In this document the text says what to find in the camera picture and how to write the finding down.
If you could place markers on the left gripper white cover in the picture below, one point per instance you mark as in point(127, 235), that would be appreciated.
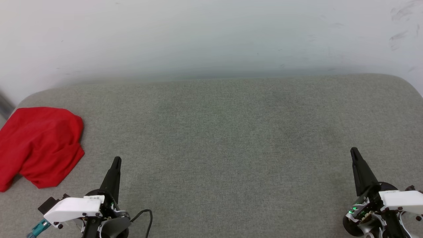
point(74, 208)

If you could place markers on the grey fabric sofa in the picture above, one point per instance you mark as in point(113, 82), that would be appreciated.
point(231, 148)

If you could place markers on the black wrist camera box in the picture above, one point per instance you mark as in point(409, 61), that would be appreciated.
point(53, 203)
point(413, 188)

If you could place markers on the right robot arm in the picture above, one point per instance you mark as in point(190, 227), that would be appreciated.
point(390, 228)

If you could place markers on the red and white shirt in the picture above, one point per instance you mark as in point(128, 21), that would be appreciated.
point(39, 145)

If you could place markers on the teal left camera connector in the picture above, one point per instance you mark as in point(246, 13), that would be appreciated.
point(39, 228)

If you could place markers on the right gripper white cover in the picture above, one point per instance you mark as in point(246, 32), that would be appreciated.
point(400, 200)

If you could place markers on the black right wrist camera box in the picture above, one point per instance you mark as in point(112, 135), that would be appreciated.
point(413, 188)

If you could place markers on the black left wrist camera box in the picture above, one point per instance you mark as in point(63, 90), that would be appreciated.
point(53, 203)

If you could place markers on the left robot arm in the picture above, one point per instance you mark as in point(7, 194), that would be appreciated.
point(110, 228)

